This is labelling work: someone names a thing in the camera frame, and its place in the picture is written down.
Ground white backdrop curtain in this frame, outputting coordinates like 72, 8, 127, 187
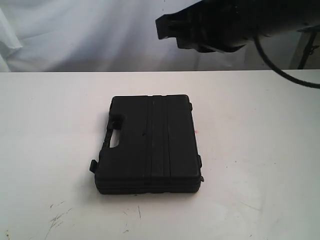
0, 0, 267, 72

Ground black plastic tool case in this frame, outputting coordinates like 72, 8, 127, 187
89, 94, 204, 195

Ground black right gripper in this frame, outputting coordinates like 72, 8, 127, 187
155, 0, 320, 53

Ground black tripod stand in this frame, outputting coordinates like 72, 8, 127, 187
297, 25, 320, 70

